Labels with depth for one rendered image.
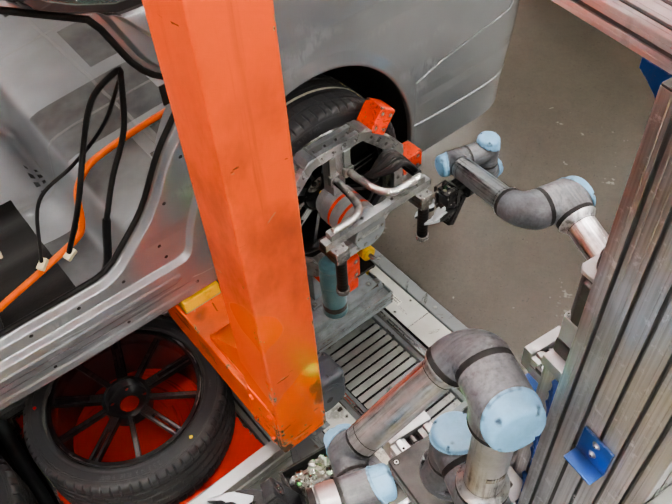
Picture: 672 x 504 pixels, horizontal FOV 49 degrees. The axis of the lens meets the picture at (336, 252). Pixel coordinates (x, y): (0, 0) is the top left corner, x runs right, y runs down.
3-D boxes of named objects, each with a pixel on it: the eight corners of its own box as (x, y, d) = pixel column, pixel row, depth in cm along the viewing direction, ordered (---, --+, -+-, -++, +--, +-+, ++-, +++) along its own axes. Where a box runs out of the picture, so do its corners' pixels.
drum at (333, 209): (346, 201, 256) (344, 171, 245) (388, 236, 245) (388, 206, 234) (314, 221, 250) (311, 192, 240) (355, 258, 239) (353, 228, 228)
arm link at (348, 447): (461, 295, 139) (307, 439, 161) (486, 341, 132) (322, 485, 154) (498, 307, 147) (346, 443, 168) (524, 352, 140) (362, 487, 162)
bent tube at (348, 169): (383, 151, 242) (383, 126, 234) (425, 182, 232) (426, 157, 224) (342, 177, 235) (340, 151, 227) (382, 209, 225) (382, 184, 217)
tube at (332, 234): (336, 180, 234) (334, 155, 226) (377, 213, 224) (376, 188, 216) (292, 207, 228) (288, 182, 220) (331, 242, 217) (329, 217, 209)
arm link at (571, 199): (633, 363, 194) (523, 204, 219) (679, 342, 197) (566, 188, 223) (650, 344, 184) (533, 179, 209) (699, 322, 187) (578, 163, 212)
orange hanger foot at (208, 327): (208, 291, 266) (189, 225, 240) (297, 388, 239) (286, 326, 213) (168, 316, 260) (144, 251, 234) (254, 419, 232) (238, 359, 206)
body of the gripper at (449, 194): (431, 186, 241) (457, 169, 246) (430, 205, 248) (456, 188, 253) (449, 198, 237) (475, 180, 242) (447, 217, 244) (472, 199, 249)
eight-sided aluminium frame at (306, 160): (390, 214, 279) (391, 96, 237) (402, 223, 275) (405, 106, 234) (273, 290, 258) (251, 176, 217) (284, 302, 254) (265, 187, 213)
